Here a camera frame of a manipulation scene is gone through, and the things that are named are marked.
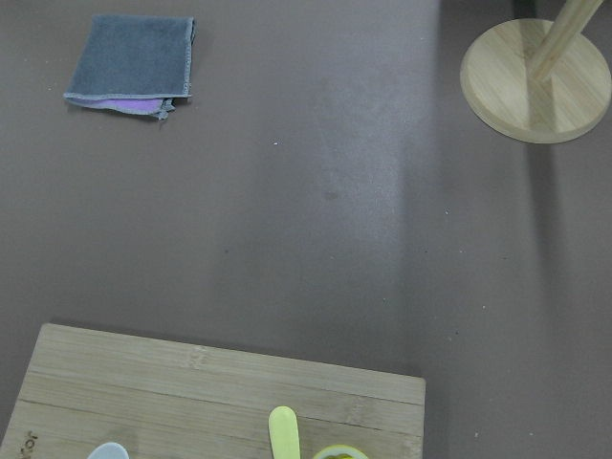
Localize white ceramic spoon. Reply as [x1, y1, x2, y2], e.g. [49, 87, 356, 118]
[87, 442, 130, 459]

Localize yellow plastic knife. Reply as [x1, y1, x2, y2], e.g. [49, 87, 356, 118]
[268, 406, 301, 459]

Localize lemon slice upper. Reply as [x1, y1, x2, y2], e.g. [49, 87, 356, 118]
[313, 445, 368, 459]

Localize bamboo cutting board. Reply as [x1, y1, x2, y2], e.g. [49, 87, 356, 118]
[1, 324, 426, 458]

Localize grey folded cloth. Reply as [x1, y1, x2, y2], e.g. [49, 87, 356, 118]
[63, 14, 195, 120]

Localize wooden mug tree stand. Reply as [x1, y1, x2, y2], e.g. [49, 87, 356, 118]
[460, 1, 611, 144]

